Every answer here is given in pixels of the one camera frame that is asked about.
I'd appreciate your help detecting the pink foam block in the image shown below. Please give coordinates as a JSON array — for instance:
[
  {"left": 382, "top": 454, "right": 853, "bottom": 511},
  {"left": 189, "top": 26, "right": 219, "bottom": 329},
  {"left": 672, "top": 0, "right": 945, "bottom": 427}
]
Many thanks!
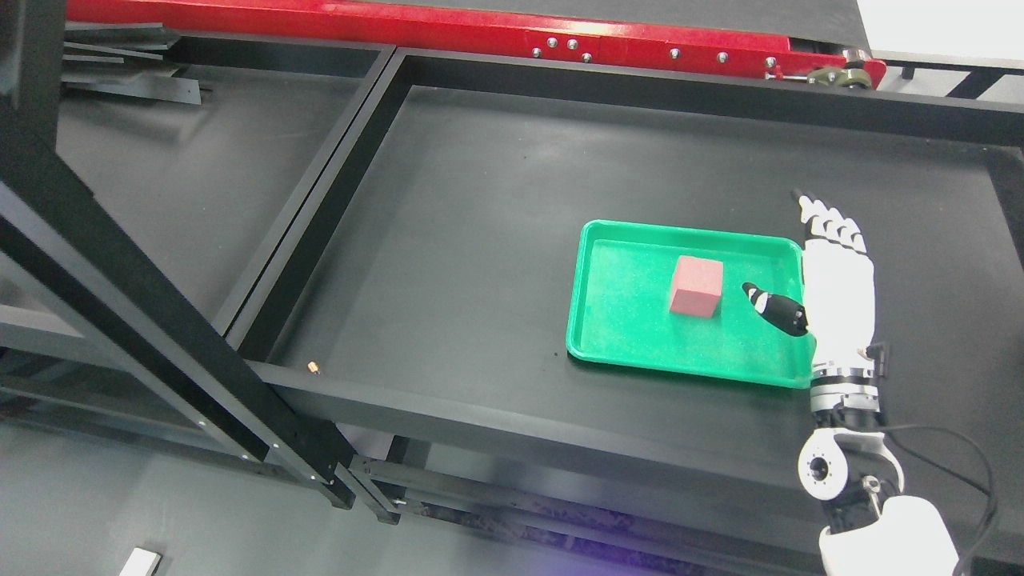
[{"left": 669, "top": 255, "right": 724, "bottom": 318}]

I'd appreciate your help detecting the white table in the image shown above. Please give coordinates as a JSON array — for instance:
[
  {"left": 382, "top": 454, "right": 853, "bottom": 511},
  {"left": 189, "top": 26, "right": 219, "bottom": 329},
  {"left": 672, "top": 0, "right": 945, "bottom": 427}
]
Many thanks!
[{"left": 118, "top": 547, "right": 163, "bottom": 576}]

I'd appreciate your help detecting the green plastic tray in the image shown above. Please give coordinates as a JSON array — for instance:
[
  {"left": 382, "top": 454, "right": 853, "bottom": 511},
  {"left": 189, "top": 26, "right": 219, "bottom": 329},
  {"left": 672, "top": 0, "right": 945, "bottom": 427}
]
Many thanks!
[{"left": 566, "top": 220, "right": 814, "bottom": 390}]

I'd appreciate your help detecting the black metal shelf left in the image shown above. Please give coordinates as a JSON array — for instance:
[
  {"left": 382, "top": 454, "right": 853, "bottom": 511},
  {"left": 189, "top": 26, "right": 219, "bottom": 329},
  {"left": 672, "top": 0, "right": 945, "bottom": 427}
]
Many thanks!
[{"left": 2, "top": 1, "right": 398, "bottom": 522}]

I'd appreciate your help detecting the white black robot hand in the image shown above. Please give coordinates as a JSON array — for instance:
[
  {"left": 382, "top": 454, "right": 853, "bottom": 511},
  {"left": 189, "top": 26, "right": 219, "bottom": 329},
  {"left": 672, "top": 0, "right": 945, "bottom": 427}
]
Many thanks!
[{"left": 742, "top": 190, "right": 874, "bottom": 376}]

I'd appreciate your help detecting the black metal shelf right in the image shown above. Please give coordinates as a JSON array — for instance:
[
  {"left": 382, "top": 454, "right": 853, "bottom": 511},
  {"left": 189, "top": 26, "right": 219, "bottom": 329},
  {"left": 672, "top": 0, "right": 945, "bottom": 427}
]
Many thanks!
[{"left": 227, "top": 49, "right": 1022, "bottom": 565}]

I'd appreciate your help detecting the red metal beam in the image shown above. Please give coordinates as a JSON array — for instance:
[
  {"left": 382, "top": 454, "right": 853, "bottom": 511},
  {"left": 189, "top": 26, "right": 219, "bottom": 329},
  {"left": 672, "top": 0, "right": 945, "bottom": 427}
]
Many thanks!
[{"left": 66, "top": 1, "right": 888, "bottom": 89}]

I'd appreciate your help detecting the black metal shelf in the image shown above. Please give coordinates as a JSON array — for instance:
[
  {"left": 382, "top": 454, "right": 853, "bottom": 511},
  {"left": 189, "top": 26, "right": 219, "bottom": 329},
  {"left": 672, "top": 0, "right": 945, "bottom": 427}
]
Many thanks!
[
  {"left": 227, "top": 49, "right": 1022, "bottom": 565},
  {"left": 2, "top": 1, "right": 398, "bottom": 522}
]

